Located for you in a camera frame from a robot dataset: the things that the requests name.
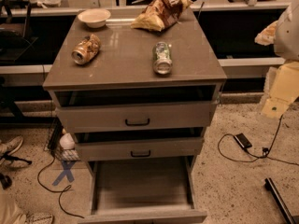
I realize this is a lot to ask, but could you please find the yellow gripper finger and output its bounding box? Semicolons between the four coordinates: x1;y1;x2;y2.
254;21;278;46

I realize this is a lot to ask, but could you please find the green soda can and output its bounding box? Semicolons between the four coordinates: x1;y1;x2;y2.
152;42;173;75

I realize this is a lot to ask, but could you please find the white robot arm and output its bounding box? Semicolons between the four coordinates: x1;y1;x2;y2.
254;0;299;61

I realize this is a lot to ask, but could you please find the grey top drawer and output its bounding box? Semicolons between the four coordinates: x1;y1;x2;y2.
56;102;217;133

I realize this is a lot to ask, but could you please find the grey drawer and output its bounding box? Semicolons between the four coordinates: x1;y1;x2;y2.
56;102;217;133
76;137;204;161
78;157;206;224

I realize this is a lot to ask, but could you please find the grey middle drawer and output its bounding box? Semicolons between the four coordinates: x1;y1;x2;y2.
76;137;204;161

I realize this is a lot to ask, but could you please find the grey drawer cabinet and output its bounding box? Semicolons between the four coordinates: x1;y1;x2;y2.
42;6;228;224

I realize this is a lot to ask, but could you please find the crushed orange soda can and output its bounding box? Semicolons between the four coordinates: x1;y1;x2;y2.
71;34;101;65

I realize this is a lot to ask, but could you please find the grey bottom drawer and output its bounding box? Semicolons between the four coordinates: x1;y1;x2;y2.
78;157;206;224

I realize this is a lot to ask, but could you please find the brown chip bag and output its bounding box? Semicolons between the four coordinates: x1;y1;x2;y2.
131;0;192;32

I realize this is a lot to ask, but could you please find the black power adapter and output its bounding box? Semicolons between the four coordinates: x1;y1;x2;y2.
234;133;252;149

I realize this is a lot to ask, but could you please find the white bowl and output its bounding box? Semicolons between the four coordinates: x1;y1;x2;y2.
78;8;111;28

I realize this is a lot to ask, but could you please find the black metal bar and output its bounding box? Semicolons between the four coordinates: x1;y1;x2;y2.
264;178;299;224

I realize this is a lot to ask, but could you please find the blue tape cross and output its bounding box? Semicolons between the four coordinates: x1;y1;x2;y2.
52;161;75;186

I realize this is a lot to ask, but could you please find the white sneaker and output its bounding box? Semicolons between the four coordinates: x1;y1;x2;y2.
0;135;23;164

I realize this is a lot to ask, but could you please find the patterned shoe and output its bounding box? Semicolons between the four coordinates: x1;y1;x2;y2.
25;213;54;224

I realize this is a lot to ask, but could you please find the black adapter cable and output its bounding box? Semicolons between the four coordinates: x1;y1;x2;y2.
217;114;299;167

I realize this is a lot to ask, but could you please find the wire basket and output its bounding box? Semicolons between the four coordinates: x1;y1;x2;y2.
44;118;80;161

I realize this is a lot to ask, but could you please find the black floor cable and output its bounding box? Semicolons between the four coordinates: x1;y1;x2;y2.
36;156;86;219

